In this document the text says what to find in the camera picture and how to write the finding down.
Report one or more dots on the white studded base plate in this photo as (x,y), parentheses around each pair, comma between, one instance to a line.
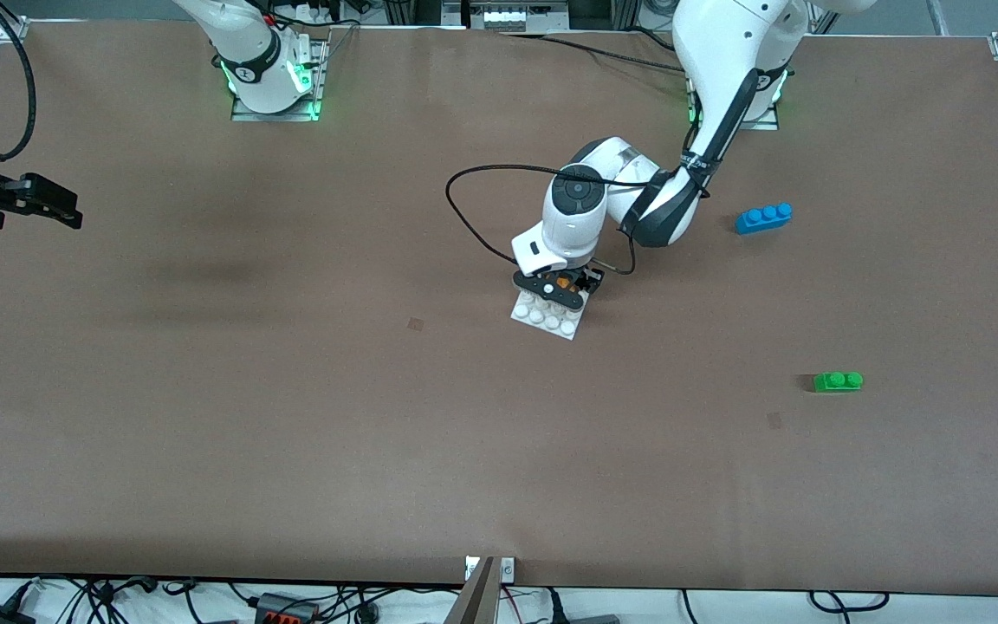
(551,322)

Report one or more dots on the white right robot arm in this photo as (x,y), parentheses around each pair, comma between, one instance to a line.
(248,52)

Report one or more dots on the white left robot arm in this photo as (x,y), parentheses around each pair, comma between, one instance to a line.
(724,43)

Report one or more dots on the blue three-stud block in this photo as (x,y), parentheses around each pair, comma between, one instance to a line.
(763,219)

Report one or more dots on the green two-stud block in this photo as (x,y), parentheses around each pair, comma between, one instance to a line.
(837,382)

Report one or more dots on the white power strip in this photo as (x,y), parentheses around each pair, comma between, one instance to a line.
(503,16)

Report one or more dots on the black adapter orange connectors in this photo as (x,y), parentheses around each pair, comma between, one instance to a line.
(278,607)

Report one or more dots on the white metal bracket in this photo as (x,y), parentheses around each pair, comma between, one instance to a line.
(508,569)

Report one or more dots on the brown wooden post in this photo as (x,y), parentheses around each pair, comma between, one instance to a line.
(477,598)

